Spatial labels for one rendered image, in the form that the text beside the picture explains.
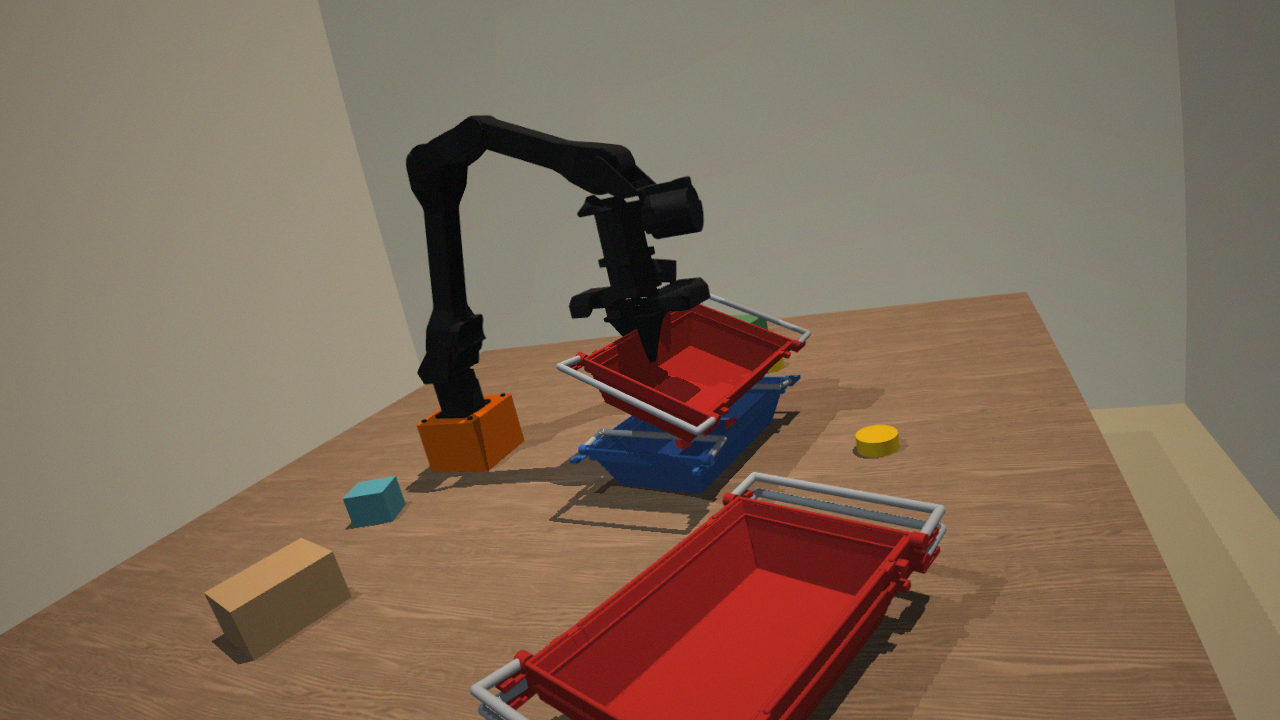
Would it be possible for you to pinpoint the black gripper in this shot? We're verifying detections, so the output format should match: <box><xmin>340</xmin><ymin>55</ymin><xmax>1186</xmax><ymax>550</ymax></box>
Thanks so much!
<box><xmin>570</xmin><ymin>241</ymin><xmax>710</xmax><ymax>363</ymax></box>

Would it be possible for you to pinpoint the blue plastic tray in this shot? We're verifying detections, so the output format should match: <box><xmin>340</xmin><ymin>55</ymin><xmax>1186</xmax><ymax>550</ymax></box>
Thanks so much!
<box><xmin>570</xmin><ymin>375</ymin><xmax>800</xmax><ymax>495</ymax></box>

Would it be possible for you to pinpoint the green block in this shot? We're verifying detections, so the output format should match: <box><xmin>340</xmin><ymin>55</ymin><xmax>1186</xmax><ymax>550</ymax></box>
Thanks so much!
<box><xmin>730</xmin><ymin>315</ymin><xmax>768</xmax><ymax>331</ymax></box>

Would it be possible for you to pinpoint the teal cube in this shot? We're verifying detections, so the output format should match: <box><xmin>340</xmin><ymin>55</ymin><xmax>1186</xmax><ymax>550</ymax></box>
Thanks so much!
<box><xmin>343</xmin><ymin>477</ymin><xmax>406</xmax><ymax>527</ymax></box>

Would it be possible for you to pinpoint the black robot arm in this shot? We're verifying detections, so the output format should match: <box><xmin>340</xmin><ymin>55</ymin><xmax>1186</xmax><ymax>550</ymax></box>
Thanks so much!
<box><xmin>406</xmin><ymin>115</ymin><xmax>703</xmax><ymax>419</ymax></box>

